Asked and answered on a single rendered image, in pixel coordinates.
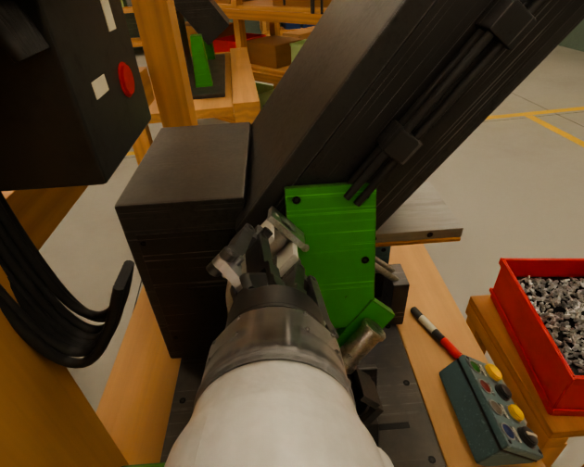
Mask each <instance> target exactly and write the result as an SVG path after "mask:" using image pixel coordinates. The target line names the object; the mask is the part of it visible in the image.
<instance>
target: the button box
mask: <svg viewBox="0 0 584 467"><path fill-rule="evenodd" d="M471 361H473V362H475V363H476V364H477V365H478V367H479V368H480V372H477V371H476V370H475V369H474V368H473V366H472V365H471ZM486 365H487V364H486V363H484V362H481V361H479V360H475V359H473V358H471V357H468V356H466V355H462V356H461V357H459V359H458V358H457V359H456V360H455V361H454V362H452V363H451V364H450V365H448V366H447V367H446V368H444V369H443V370H442V371H440V372H439V376H440V378H441V380H442V383H443V384H444V387H445V389H446V391H447V394H448V396H449V399H450V401H451V405H452V406H453V409H454V411H455V413H456V416H457V418H458V421H459V423H460V425H461V427H462V429H463V433H464V436H465V438H466V440H467V443H468V445H469V448H470V449H471V451H472V454H473V456H474V459H475V461H476V463H477V464H479V465H483V466H499V465H510V464H521V463H531V462H537V461H539V460H540V459H542V458H543V455H542V452H541V451H540V448H539V447H538V445H536V446H535V447H532V446H530V445H529V444H528V443H527V442H526V440H525V439H524V438H523V437H522V435H521V433H520V428H521V427H523V426H527V425H526V423H525V422H524V420H523V421H521V422H519V421H517V420H516V419H515V418H514V417H513V416H512V415H511V413H510V411H509V410H508V406H510V405H511V404H514V402H513V400H512V399H511V398H510V399H506V398H504V397H503V396H502V395H501V394H500V393H499V391H498V389H497V385H498V384H503V382H502V381H501V380H500V381H496V380H494V379H493V378H492V377H491V376H490V375H489V374H488V372H487V370H486V368H485V366H486ZM480 380H483V381H485V382H486V383H487V384H488V385H489V388H490V392H488V391H487V390H485V389H484V387H483V386H482V385H481V383H480ZM491 401H494V402H496V403H497V404H498V405H499V406H500V408H501V412H502V414H499V413H498V412H497V411H495V410H494V409H493V407H492V405H491ZM503 424H506V425H508V426H509V427H510V428H511V429H512V431H513V433H514V438H510V437H509V436H508V435H507V434H506V433H505V431H504V429H503V427H502V425H503Z"/></svg>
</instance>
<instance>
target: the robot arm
mask: <svg viewBox="0 0 584 467"><path fill-rule="evenodd" d="M273 241H274V226H273V225H272V224H271V223H270V222H268V221H267V219H266V221H265V222H264V223H263V224H262V225H257V226H256V227H255V228H253V226H252V225H250V224H249V223H246V224H245V225H244V227H243V228H242V229H241V230H240V231H239V232H238V233H237V234H236V235H235V236H234V237H233V239H232V240H231V241H230V243H229V245H228V246H225V247H224V248H223V250H222V251H221V252H220V253H219V254H218V255H217V256H216V257H215V258H214V259H213V260H212V262H211V263H210V264H209V265H208V266H207V267H206V269H207V271H208V273H209V274H211V275H212V276H214V277H217V276H220V275H221V276H222V278H224V279H227V280H228V281H229V282H230V284H231V288H230V293H231V296H232V299H233V305H232V307H231V309H230V311H229V314H228V317H227V321H226V325H225V329H224V331H223V332H222V333H221V334H220V335H219V336H218V337H217V338H216V339H215V340H214V341H213V342H212V345H211V347H210V349H209V355H208V358H207V362H206V366H205V370H204V373H203V377H202V381H201V384H200V386H199V388H198V390H197V395H196V399H195V402H194V407H193V414H192V417H191V419H190V421H189V423H188V424H187V426H186V427H185V428H184V430H183V431H182V432H181V433H180V435H179V436H178V438H177V439H176V441H175V443H174V444H173V446H172V448H171V452H170V454H169V457H168V459H167V460H166V463H165V465H164V467H394V465H393V463H392V461H391V459H390V458H389V456H388V455H387V454H386V453H385V452H384V451H383V450H382V449H381V448H379V447H378V446H377V445H376V443H375V441H374V439H373V438H372V436H371V434H370V433H369V431H368V430H367V428H366V427H365V426H364V424H363V423H362V421H361V420H360V418H359V416H358V414H357V411H356V404H355V399H354V396H353V392H352V389H351V387H350V384H349V381H348V377H347V374H346V370H345V366H344V361H343V358H342V354H341V350H340V347H339V344H338V342H337V339H338V338H339V336H338V334H337V331H336V329H335V327H334V326H333V324H332V323H331V321H330V319H329V316H328V313H327V310H326V306H325V304H324V299H323V296H322V293H321V290H320V287H319V285H318V282H317V280H316V278H315V277H314V276H312V275H309V276H307V275H306V274H305V268H304V266H303V265H302V264H301V260H300V258H299V257H298V246H297V245H296V244H294V243H293V242H292V241H289V242H288V243H287V244H286V245H285V246H284V247H283V248H282V249H281V250H280V251H279V252H278V253H277V267H276V266H275V265H273V259H272V254H271V249H270V244H271V243H272V242H273ZM245 253H246V265H247V273H242V272H241V269H242V266H241V263H242V262H243V261H244V260H245V259H244V257H243V255H244V254H245ZM284 274H286V275H285V276H284V277H283V278H282V279H281V277H282V276H283V275H284Z"/></svg>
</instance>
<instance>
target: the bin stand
mask: <svg viewBox="0 0 584 467"><path fill-rule="evenodd" d="M490 296H491V295H484V296H471V297H470V299H469V303H468V305H467V308H466V311H465V313H466V315H467V319H466V323H467V325H468V326H469V328H470V330H471V332H472V334H473V335H474V337H475V339H476V341H477V343H478V344H479V346H480V348H481V350H482V352H483V353H484V355H485V353H486V351H487V352H488V353H489V355H490V357H491V359H492V360H493V362H494V364H495V366H496V367H497V368H498V369H499V371H500V372H501V375H502V379H503V381H504V382H505V383H506V385H507V387H508V388H509V389H510V391H511V392H512V397H511V399H512V400H513V402H514V404H515V405H516V406H517V407H518V408H519V409H520V410H521V411H522V412H523V413H524V416H525V419H526V421H527V427H528V428H530V429H531V430H532V431H533V432H534V434H536V435H537V439H538V441H539V443H538V447H539V448H540V451H541V452H542V455H543V458H542V461H543V463H544V465H545V466H546V467H551V466H552V464H553V463H554V461H555V460H556V459H557V458H558V456H559V455H560V454H561V452H562V451H563V450H564V448H565V447H566V445H567V442H566V441H567V439H568V438H569V437H574V436H584V416H555V415H550V414H548V412H547V411H546V409H545V407H544V405H543V403H542V401H541V399H540V396H539V394H538V392H537V390H536V388H535V386H534V385H533V383H532V381H531V379H530V377H529V375H528V373H527V370H526V368H525V366H524V363H523V361H522V360H521V358H520V356H519V354H518V352H517V350H516V348H515V346H514V343H513V341H512V339H511V337H510V336H509V334H508V332H507V330H506V328H505V326H504V324H503V322H502V320H501V317H500V315H499V313H498V311H497V310H496V308H495V306H494V304H493V302H492V300H491V298H490ZM582 467H584V464H583V465H582Z"/></svg>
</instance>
